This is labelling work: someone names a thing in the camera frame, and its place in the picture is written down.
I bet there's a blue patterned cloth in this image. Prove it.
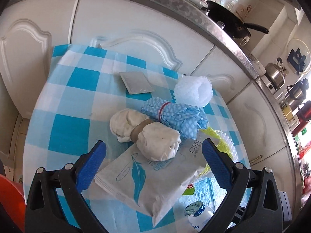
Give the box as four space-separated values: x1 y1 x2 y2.
141 97 208 139

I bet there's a white foam fruit net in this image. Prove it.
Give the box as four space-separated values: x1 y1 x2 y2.
173 76 213 108

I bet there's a white kitchen cabinet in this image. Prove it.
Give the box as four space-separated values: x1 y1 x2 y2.
1 0 301 212

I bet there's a red plastic stool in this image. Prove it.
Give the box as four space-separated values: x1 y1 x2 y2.
1 175 26 228

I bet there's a small white plastic bottle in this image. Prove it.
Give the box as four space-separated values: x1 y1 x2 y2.
184 201 214 232

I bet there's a cartoon cow snack packet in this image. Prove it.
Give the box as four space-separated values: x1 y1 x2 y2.
182 183 195 196

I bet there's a yellow green scrubbing sponge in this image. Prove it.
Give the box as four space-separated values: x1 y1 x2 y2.
197 127 238 163

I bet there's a white feather tissue pack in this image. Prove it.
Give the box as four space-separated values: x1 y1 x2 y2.
94 139 207 226

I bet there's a white rolled cloth bundle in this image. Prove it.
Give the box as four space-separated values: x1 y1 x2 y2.
110 109 181 162

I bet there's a blue white checkered tablecloth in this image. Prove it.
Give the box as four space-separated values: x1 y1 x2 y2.
22 44 254 233

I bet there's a steel kettle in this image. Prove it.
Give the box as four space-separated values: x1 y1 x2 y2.
265 57 285 91

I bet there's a grey square pad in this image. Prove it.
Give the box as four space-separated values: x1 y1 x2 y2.
119 72 153 95

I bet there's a black frying pan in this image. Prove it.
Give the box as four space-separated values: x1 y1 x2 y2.
200 1 269 39

